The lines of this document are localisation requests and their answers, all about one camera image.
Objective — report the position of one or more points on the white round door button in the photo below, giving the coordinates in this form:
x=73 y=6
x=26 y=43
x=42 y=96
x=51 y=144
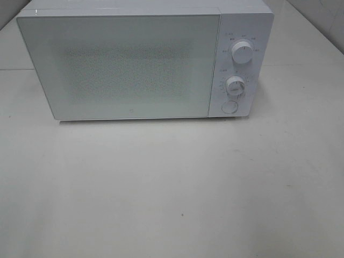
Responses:
x=229 y=107

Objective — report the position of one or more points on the white upper power knob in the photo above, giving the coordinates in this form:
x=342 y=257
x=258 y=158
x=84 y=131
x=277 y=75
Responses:
x=242 y=51

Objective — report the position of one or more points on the white timer knob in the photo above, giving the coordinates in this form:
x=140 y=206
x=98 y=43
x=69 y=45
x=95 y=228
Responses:
x=235 y=85

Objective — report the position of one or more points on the white microwave door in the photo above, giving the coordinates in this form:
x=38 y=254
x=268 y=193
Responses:
x=94 y=68

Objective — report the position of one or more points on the white microwave oven body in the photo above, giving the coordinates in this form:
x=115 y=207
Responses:
x=251 y=20

